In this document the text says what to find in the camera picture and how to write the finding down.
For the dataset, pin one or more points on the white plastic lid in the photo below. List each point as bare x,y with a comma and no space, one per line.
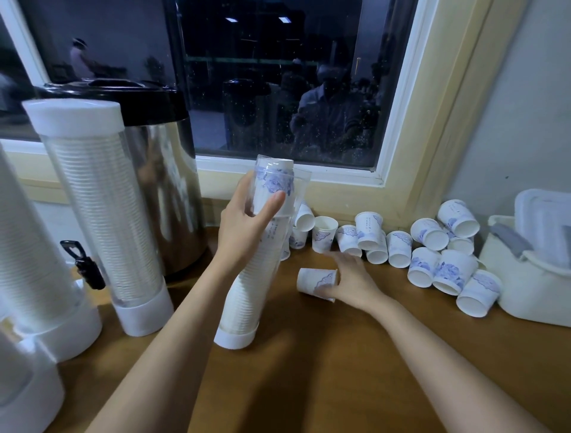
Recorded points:
546,227

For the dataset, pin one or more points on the white tube cap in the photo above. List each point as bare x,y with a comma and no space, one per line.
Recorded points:
73,116

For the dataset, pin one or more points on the person's left forearm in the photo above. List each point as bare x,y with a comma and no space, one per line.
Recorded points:
165,361

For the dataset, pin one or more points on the single blue-printed paper cup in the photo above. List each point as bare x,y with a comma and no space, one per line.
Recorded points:
312,281

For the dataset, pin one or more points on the white framed window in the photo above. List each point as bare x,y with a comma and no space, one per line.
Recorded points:
285,80

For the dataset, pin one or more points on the nested stack of paper cups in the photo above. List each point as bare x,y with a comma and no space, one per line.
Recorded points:
13,366
245,294
103,214
31,268

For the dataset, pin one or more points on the translucent plastic box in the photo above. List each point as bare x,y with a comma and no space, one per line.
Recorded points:
535,294

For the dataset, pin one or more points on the person's right hand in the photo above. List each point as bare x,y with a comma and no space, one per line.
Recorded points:
357,285

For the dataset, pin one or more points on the person's left hand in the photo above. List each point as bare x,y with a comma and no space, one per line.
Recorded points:
239,230

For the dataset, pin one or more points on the person's right forearm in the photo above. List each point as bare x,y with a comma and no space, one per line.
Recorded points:
464,375

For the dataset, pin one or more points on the pile of paper cups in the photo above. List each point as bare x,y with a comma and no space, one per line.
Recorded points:
428,254

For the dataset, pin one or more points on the stainless steel water dispenser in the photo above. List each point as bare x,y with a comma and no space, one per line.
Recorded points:
169,196

